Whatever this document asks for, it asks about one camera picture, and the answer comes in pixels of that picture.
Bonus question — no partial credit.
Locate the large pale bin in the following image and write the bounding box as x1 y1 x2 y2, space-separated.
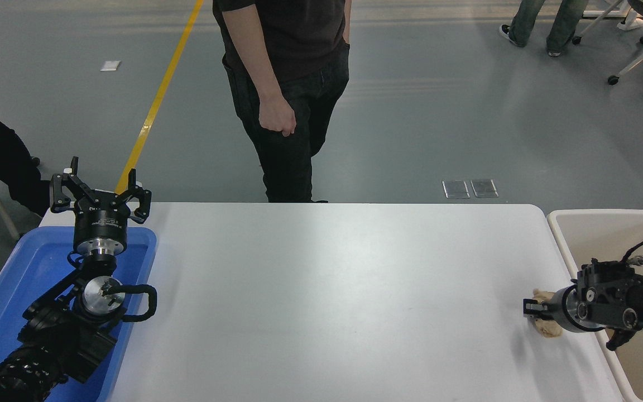
546 209 643 402

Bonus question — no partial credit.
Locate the standing person's right hand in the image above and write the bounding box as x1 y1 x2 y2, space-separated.
258 92 297 137

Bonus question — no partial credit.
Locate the white office chair base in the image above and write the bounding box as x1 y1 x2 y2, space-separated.
572 0 643 45

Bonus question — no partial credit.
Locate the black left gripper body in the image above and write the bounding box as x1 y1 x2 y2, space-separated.
74 193 131 243

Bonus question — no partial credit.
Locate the walking person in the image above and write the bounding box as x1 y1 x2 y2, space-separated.
500 0 587 58

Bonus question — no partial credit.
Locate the standing person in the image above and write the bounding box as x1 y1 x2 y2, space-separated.
212 0 351 203

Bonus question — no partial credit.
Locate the silver floor plate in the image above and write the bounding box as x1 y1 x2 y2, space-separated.
443 180 471 199
471 179 499 198

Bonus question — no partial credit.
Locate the blue plastic tray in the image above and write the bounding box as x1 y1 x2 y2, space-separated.
0 226 157 402

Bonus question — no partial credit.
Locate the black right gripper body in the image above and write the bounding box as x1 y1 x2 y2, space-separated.
546 286 572 332

